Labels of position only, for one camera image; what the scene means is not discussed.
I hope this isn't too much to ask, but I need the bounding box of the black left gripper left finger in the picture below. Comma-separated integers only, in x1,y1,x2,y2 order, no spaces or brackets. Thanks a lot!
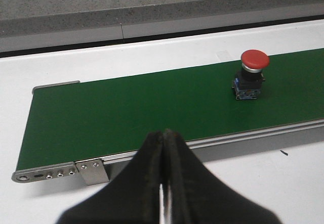
57,131,163,223

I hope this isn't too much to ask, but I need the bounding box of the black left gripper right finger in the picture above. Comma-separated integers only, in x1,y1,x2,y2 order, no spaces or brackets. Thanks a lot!
163,129,280,223

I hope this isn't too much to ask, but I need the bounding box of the red mushroom push button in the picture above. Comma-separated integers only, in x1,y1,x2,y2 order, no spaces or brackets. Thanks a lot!
232,49,270,100

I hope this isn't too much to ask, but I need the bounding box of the green conveyor belt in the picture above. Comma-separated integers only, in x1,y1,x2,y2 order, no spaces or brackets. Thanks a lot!
17,49,323,170

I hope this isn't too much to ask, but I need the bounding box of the aluminium conveyor frame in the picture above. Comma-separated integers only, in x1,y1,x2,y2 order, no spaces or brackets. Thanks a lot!
12,78,323,185

